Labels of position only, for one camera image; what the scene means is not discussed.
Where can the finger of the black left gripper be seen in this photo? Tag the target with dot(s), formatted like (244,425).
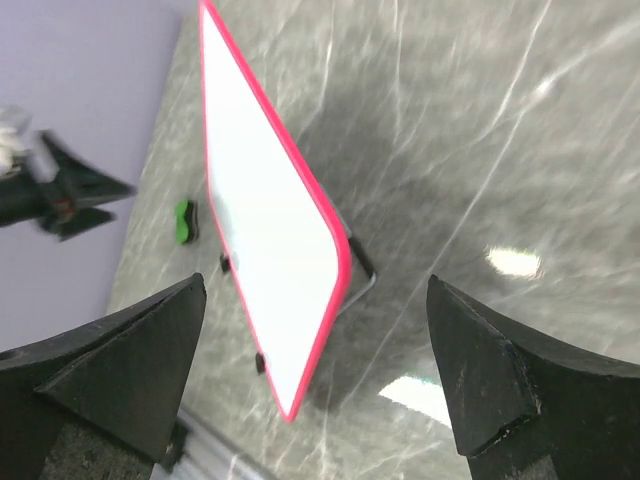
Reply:
(83,221)
(82,182)

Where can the black left whiteboard clip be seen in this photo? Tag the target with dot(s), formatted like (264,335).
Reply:
(225,263)

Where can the aluminium mounting rail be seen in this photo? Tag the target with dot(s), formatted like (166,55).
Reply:
(199,451)

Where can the green whiteboard eraser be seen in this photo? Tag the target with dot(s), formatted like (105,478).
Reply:
(186,222)

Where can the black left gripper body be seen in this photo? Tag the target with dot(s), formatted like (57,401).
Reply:
(60,214)

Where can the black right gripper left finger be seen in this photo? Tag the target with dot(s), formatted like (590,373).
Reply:
(101,401)

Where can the black whiteboard clip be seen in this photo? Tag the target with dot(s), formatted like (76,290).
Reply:
(225,263)
(260,363)

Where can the black right whiteboard clip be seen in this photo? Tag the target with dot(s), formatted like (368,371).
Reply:
(260,363)

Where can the pink framed whiteboard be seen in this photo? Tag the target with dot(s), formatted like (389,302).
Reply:
(288,251)

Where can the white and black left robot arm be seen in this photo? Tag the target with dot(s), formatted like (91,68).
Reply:
(20,197)

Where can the grey wire whiteboard stand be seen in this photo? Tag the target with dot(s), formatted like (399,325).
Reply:
(364,266)

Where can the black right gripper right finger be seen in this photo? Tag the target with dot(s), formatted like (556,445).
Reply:
(524,405)

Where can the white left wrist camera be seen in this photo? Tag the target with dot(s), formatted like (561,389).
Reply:
(14,123)

